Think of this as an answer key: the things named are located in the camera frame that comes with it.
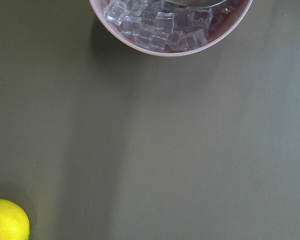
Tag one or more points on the pink bowl of ice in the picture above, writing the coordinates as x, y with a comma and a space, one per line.
166, 28

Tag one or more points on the metal ice scoop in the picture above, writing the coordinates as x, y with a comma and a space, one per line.
197, 3

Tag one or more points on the yellow lemon near board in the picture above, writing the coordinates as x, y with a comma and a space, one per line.
14, 222

